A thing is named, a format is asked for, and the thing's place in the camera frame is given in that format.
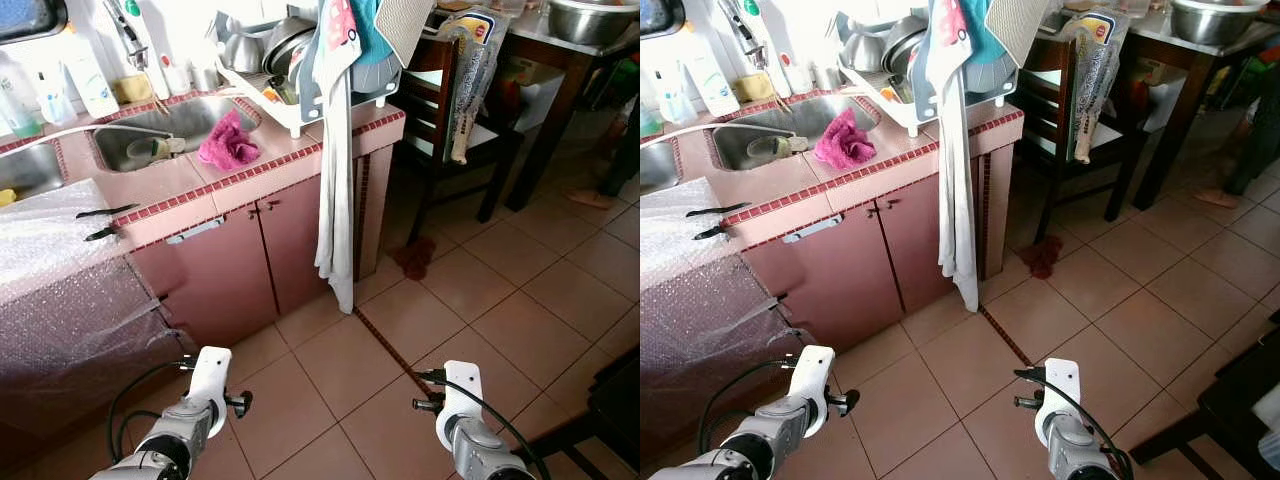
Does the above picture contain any dark red floor rag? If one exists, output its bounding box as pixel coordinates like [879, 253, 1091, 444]
[390, 235, 439, 282]
[1018, 235, 1064, 280]

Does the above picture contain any plain pink cabinet door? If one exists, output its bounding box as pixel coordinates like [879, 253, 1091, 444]
[878, 170, 956, 313]
[255, 172, 333, 317]

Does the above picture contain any clear bubble wrap sheet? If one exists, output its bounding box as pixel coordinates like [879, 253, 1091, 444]
[640, 176, 806, 461]
[0, 178, 193, 426]

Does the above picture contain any dark wooden stool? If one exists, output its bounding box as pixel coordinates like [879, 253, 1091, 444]
[1130, 315, 1280, 471]
[515, 345, 641, 479]

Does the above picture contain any long white towel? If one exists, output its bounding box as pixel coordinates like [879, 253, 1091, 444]
[313, 40, 361, 315]
[935, 40, 986, 313]

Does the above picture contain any clear drinking glass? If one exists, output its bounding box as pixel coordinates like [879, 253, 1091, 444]
[125, 136, 189, 162]
[745, 135, 809, 161]

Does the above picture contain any small steel sink basin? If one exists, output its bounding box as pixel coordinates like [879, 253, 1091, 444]
[710, 95, 883, 173]
[90, 95, 264, 174]

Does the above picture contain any white dish rack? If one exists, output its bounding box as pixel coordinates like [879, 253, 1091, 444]
[835, 0, 1021, 138]
[212, 0, 406, 138]

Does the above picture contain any dark wooden chair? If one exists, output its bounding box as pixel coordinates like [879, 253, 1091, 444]
[1010, 35, 1151, 246]
[395, 35, 528, 248]

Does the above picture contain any yellow sponge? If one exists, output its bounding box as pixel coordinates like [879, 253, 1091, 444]
[733, 72, 779, 104]
[108, 74, 157, 105]

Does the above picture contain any clear printed snack bag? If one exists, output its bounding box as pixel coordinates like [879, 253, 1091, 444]
[1060, 10, 1131, 166]
[438, 10, 499, 167]

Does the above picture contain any white tube bottle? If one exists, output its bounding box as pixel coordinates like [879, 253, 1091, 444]
[60, 48, 122, 120]
[683, 45, 743, 118]

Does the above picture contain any steel pot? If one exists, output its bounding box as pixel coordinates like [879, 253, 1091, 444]
[222, 30, 271, 76]
[843, 30, 891, 73]

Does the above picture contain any dark wooden table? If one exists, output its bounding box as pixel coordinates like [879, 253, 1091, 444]
[497, 8, 641, 214]
[1120, 10, 1280, 211]

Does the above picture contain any tall white bottle coloured cap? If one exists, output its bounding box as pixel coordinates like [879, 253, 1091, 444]
[740, 0, 816, 93]
[122, 0, 193, 98]

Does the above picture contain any grey round pan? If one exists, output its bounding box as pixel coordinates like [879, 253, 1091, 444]
[262, 15, 321, 81]
[882, 12, 936, 76]

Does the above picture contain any chrome sink faucet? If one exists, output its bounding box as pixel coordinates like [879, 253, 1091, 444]
[715, 0, 771, 71]
[100, 0, 153, 73]

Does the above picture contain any teal cloth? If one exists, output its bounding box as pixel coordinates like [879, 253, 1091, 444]
[352, 0, 394, 66]
[965, 0, 1009, 66]

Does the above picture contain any beige mesh mat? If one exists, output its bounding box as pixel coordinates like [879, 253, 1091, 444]
[985, 0, 1051, 69]
[375, 0, 438, 69]

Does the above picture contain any pink patterned cloth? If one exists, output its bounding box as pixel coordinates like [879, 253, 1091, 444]
[320, 0, 363, 53]
[930, 0, 976, 61]

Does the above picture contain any large steel mixing bowl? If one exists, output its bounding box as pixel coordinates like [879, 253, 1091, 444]
[1170, 0, 1266, 47]
[545, 0, 637, 47]

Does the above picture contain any dark round-cornered panel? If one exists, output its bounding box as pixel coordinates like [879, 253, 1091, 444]
[0, 0, 70, 47]
[640, 0, 689, 39]

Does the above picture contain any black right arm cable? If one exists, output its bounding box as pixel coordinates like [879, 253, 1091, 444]
[1013, 366, 1136, 480]
[413, 368, 551, 480]

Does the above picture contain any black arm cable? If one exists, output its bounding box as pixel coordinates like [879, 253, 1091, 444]
[697, 358, 796, 456]
[413, 368, 551, 480]
[105, 360, 196, 466]
[1013, 366, 1136, 480]

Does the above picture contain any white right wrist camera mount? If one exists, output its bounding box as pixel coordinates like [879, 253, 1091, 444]
[1033, 358, 1083, 448]
[437, 361, 485, 451]

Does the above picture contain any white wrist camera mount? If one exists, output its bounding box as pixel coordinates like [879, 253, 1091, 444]
[188, 346, 233, 438]
[788, 345, 836, 438]
[1033, 358, 1083, 448]
[437, 361, 485, 451]

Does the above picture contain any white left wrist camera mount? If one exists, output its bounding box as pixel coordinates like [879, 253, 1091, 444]
[788, 345, 836, 438]
[188, 346, 233, 438]

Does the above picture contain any pink cabinet door with handle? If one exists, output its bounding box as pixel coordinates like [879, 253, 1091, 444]
[130, 195, 283, 349]
[740, 195, 906, 346]

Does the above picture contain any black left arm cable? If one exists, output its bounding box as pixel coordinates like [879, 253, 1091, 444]
[697, 358, 796, 456]
[105, 360, 196, 466]

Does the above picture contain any metal cabinet handle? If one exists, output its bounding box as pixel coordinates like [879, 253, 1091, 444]
[783, 214, 843, 244]
[165, 217, 227, 245]

